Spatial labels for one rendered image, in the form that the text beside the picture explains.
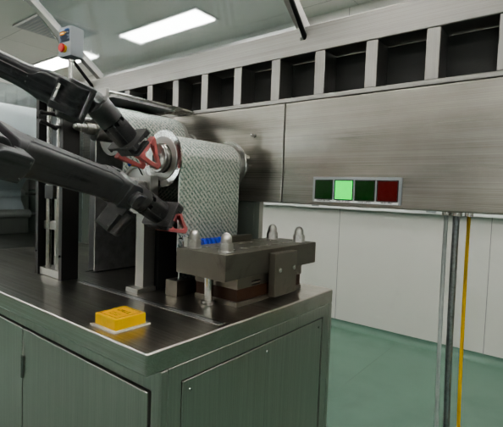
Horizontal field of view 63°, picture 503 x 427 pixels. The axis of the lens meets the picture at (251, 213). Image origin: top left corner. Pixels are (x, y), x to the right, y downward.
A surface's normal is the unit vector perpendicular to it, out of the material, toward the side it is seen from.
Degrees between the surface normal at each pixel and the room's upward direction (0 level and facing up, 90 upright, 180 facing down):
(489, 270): 90
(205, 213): 90
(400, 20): 90
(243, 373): 90
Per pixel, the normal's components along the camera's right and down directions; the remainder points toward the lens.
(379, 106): -0.62, 0.02
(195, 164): 0.79, 0.06
